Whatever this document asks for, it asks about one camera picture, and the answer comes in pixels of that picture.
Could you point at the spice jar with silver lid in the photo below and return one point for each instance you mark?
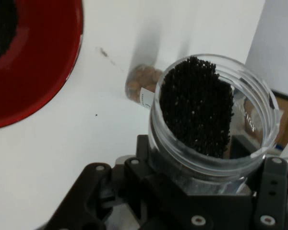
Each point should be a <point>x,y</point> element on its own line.
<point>139,81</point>

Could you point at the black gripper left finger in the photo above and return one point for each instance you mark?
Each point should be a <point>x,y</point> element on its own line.
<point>86,191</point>

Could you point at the clear jar of black seeds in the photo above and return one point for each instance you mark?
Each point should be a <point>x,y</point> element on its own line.
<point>194,107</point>

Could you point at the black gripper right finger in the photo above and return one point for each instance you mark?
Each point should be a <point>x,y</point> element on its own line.
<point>273,191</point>

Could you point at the black seeds pile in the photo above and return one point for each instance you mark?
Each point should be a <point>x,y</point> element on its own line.
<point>2,31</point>

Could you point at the red bowl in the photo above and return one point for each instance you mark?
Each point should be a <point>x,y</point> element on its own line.
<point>38,83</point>

